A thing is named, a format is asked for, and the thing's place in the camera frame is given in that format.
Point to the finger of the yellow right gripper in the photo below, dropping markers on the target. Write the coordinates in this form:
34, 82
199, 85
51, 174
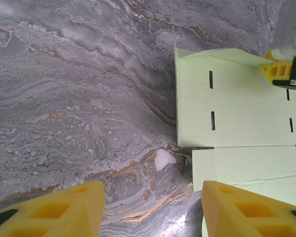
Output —
266, 71
270, 54

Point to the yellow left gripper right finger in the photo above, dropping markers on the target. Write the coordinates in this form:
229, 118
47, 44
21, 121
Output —
241, 212

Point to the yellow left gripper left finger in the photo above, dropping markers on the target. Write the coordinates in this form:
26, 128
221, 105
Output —
51, 214

